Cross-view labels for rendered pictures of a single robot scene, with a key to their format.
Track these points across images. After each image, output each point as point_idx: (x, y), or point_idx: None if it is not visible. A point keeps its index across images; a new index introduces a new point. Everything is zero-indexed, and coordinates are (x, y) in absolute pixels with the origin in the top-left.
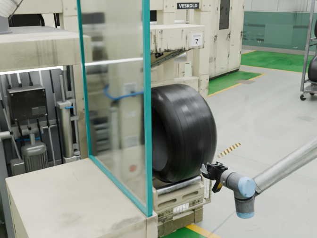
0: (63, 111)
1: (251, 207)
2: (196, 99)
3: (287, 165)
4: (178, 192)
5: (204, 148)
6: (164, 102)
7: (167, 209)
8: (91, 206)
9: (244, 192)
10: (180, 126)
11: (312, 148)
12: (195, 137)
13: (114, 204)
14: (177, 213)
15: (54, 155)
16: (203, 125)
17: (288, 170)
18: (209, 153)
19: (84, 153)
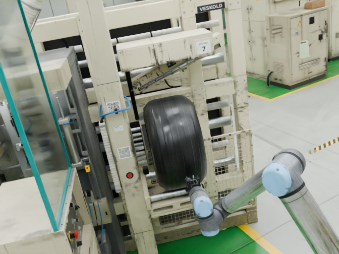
0: (63, 126)
1: (210, 226)
2: (180, 113)
3: (246, 188)
4: (176, 199)
5: (185, 162)
6: (149, 117)
7: (165, 214)
8: (29, 215)
9: (196, 211)
10: (157, 141)
11: None
12: (173, 151)
13: (45, 216)
14: None
15: (71, 160)
16: (182, 140)
17: (247, 194)
18: (193, 166)
19: None
